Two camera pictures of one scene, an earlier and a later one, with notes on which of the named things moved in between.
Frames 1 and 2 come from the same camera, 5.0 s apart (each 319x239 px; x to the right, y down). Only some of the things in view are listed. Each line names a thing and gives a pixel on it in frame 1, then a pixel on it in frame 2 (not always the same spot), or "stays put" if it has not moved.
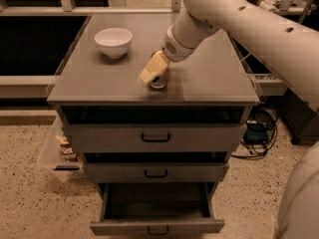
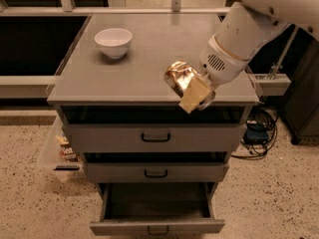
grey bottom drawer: (157, 208) stays put
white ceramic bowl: (114, 42) stays put
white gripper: (173, 51) -> (215, 67)
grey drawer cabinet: (127, 133) stays put
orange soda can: (160, 80) -> (179, 75)
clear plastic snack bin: (58, 158) stays put
